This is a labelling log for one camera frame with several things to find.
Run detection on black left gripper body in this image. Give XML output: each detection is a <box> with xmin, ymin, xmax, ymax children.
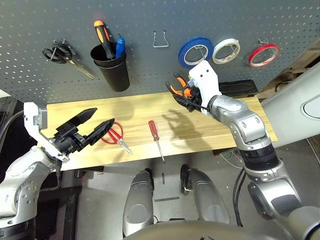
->
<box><xmin>53</xmin><ymin>126</ymin><xmax>87</xmax><ymax>156</ymax></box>

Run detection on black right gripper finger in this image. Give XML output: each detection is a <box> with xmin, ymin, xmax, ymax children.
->
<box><xmin>172</xmin><ymin>94</ymin><xmax>193</xmax><ymax>112</ymax></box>

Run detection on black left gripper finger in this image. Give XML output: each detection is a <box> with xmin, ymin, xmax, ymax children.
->
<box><xmin>56</xmin><ymin>107</ymin><xmax>98</xmax><ymax>133</ymax></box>
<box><xmin>86</xmin><ymin>117</ymin><xmax>116</xmax><ymax>147</ymax></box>

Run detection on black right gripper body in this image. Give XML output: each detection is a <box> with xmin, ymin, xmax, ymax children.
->
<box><xmin>183</xmin><ymin>86</ymin><xmax>208</xmax><ymax>113</ymax></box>

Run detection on orange black long-nose pliers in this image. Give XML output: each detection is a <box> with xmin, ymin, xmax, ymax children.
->
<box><xmin>165</xmin><ymin>71</ymin><xmax>198</xmax><ymax>98</ymax></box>

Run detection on red tape roll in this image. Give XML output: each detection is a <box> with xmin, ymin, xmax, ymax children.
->
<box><xmin>248</xmin><ymin>43</ymin><xmax>281</xmax><ymax>69</ymax></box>

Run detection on dark grey pegboard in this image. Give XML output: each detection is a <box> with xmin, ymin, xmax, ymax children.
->
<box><xmin>0</xmin><ymin>0</ymin><xmax>320</xmax><ymax>103</ymax></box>

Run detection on blue tape roll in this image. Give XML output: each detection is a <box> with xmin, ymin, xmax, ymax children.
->
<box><xmin>177</xmin><ymin>37</ymin><xmax>215</xmax><ymax>70</ymax></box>

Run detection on black zip case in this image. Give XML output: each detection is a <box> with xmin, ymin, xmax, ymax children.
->
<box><xmin>218</xmin><ymin>79</ymin><xmax>258</xmax><ymax>99</ymax></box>

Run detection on black plastic cup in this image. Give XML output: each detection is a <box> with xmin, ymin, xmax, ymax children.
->
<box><xmin>90</xmin><ymin>41</ymin><xmax>131</xmax><ymax>93</ymax></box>

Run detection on white tape roll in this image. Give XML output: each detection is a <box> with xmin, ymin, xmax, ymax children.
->
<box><xmin>211</xmin><ymin>38</ymin><xmax>241</xmax><ymax>65</ymax></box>

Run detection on silver left robot leg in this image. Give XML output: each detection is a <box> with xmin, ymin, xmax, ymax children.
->
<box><xmin>122</xmin><ymin>168</ymin><xmax>155</xmax><ymax>237</ymax></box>

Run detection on silver robot leg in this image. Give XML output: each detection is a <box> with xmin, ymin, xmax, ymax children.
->
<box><xmin>122</xmin><ymin>168</ymin><xmax>155</xmax><ymax>237</ymax></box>
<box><xmin>179</xmin><ymin>163</ymin><xmax>230</xmax><ymax>225</ymax></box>

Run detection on orange black screwdriver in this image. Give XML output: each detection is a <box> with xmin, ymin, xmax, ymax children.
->
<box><xmin>93</xmin><ymin>20</ymin><xmax>116</xmax><ymax>60</ymax></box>

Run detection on silver right robot leg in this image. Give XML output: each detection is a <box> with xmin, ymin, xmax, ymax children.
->
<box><xmin>179</xmin><ymin>163</ymin><xmax>230</xmax><ymax>225</ymax></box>

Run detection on brown wooden furniture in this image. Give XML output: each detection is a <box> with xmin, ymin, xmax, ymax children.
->
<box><xmin>258</xmin><ymin>37</ymin><xmax>320</xmax><ymax>101</ymax></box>

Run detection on grey robot torso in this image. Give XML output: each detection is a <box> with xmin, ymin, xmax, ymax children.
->
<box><xmin>122</xmin><ymin>219</ymin><xmax>320</xmax><ymax>240</ymax></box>

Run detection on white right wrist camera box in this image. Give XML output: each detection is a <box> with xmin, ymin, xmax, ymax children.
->
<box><xmin>188</xmin><ymin>59</ymin><xmax>223</xmax><ymax>117</ymax></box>

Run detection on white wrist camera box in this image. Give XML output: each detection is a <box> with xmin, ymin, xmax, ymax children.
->
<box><xmin>23</xmin><ymin>101</ymin><xmax>70</xmax><ymax>163</ymax></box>
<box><xmin>188</xmin><ymin>59</ymin><xmax>223</xmax><ymax>117</ymax></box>

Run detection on red handled scissors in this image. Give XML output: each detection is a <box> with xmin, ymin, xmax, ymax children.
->
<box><xmin>100</xmin><ymin>121</ymin><xmax>133</xmax><ymax>156</ymax></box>

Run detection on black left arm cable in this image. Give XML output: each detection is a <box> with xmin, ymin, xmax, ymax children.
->
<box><xmin>0</xmin><ymin>109</ymin><xmax>63</xmax><ymax>193</ymax></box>

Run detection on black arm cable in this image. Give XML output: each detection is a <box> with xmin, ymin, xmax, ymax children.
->
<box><xmin>187</xmin><ymin>98</ymin><xmax>248</xmax><ymax>227</ymax></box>
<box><xmin>0</xmin><ymin>109</ymin><xmax>63</xmax><ymax>193</ymax></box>

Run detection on red handled screwdriver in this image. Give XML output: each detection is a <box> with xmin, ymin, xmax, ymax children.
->
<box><xmin>148</xmin><ymin>120</ymin><xmax>166</xmax><ymax>165</ymax></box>

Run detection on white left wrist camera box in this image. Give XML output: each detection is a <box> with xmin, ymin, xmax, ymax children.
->
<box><xmin>23</xmin><ymin>101</ymin><xmax>70</xmax><ymax>163</ymax></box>

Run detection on black handled scissors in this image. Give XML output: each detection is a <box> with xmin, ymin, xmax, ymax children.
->
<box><xmin>41</xmin><ymin>38</ymin><xmax>95</xmax><ymax>80</ymax></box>

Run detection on silver wire pliers holder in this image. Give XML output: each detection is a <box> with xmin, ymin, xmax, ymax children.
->
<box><xmin>152</xmin><ymin>29</ymin><xmax>169</xmax><ymax>48</ymax></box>

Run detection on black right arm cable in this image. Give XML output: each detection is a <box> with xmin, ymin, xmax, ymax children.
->
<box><xmin>187</xmin><ymin>98</ymin><xmax>248</xmax><ymax>227</ymax></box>

